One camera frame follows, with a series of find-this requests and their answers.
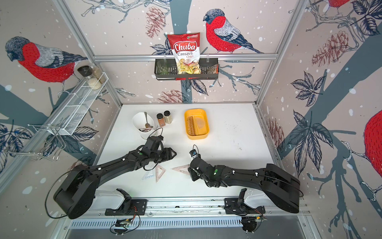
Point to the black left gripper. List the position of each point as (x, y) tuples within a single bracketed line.
[(168, 155)]

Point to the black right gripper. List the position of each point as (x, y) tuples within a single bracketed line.
[(192, 177)]

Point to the pink triangle set square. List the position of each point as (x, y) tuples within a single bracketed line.
[(159, 172), (182, 169)]

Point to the clear triangle set square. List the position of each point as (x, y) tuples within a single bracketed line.
[(149, 174)]

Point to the pink long stencil ruler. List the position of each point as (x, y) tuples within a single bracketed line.
[(190, 124)]

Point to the yellow plastic storage box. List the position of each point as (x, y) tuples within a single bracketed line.
[(199, 133)]

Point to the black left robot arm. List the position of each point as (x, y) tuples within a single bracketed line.
[(77, 192)]

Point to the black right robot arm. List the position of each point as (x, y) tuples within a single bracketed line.
[(282, 188)]

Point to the spice jar pale powder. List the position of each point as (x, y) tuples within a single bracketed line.
[(168, 117)]

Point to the metal spoon in bowl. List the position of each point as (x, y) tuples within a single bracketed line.
[(147, 124)]

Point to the spice jar orange powder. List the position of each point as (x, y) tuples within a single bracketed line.
[(161, 120)]

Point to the white bowl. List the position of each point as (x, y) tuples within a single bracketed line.
[(139, 121)]

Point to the glass jar on shelf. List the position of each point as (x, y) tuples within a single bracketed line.
[(98, 73)]

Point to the red Chuba chips bag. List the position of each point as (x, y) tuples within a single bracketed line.
[(186, 50)]

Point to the black lid jar on shelf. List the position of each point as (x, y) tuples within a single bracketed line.
[(85, 71)]

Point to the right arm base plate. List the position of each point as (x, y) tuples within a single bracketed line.
[(236, 206)]

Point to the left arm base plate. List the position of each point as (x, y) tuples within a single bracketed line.
[(129, 206)]

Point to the black wire wall basket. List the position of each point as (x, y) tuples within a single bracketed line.
[(170, 69)]

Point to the white wire wall shelf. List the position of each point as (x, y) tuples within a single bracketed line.
[(68, 116)]

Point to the chrome wire rack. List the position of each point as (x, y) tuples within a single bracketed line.
[(36, 142)]

